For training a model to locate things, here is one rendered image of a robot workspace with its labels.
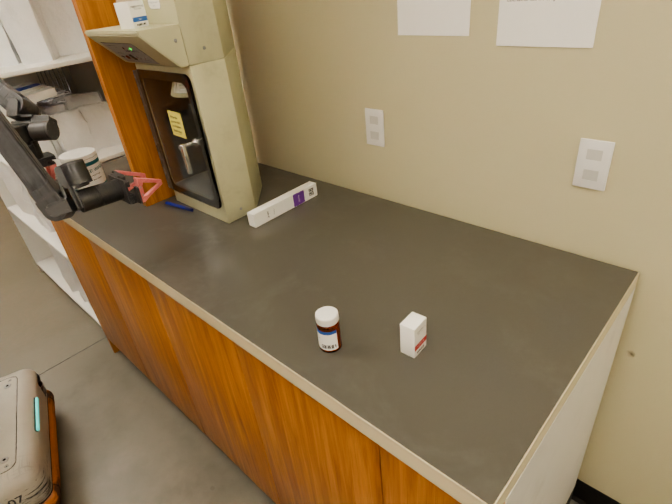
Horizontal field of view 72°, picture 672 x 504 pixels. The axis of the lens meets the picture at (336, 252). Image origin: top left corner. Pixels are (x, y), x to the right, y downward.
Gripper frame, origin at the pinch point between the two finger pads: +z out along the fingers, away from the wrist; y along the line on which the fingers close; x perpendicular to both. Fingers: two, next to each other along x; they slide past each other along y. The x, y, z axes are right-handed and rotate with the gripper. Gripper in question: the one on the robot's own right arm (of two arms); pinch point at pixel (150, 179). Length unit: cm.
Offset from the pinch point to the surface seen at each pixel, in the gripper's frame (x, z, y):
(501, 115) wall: -12, 60, -73
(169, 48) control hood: -32.6, 10.7, -7.7
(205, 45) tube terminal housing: -32.1, 21.1, -7.6
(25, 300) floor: 110, -21, 192
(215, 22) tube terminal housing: -37.3, 25.4, -7.7
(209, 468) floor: 115, -9, 0
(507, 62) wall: -24, 59, -74
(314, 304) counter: 21, 6, -57
